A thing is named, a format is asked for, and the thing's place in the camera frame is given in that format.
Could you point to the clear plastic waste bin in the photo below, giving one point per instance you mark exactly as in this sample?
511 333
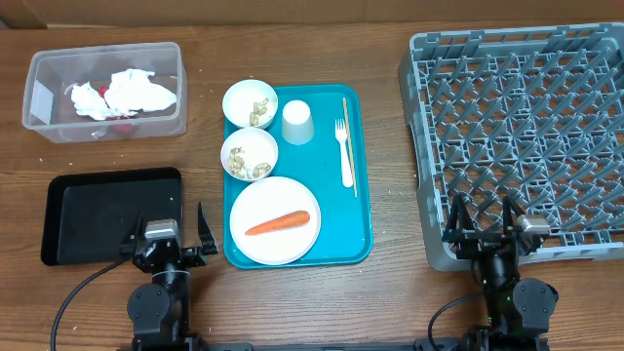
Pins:
49 111

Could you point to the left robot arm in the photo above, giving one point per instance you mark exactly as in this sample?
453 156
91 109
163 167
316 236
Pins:
160 310

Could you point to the pink round plate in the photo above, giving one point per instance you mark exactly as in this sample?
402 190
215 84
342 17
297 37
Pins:
267 199

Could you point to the red waste piece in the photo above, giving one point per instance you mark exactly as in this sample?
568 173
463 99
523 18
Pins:
125 129

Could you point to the peanuts in green bowl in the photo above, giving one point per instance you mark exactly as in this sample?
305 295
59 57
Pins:
258 115

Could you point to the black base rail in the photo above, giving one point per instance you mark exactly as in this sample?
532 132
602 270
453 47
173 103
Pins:
450 344

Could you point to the white plastic fork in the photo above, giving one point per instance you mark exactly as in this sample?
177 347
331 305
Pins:
341 137

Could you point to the teal serving tray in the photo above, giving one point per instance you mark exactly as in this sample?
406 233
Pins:
346 233

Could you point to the large crumpled white tissue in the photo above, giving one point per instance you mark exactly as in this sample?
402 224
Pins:
131 91

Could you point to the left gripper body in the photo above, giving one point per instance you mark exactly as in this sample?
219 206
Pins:
191 257

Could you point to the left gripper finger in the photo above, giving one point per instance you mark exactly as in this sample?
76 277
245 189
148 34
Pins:
204 232
137 230

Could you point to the white upturned cup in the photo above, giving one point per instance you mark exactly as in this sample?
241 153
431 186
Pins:
297 122

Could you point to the black plastic tray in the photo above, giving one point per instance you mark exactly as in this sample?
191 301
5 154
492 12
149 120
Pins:
88 215

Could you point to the orange carrot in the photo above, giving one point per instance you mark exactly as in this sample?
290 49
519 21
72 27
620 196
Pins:
287 221

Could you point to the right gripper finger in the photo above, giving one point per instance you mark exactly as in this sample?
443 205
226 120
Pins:
459 220
511 215

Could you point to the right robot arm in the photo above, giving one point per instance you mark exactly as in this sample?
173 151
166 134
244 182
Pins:
518 310

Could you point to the small crumpled white tissue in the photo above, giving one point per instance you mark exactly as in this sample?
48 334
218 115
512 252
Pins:
88 102

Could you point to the grey dishwasher rack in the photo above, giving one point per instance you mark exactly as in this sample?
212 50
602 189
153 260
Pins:
533 113

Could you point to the light green bowl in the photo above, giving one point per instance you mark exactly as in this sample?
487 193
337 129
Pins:
237 103

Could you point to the wooden chopstick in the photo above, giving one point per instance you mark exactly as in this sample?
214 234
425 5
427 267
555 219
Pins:
349 146

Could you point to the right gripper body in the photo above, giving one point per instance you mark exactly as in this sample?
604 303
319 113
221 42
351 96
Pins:
478 244

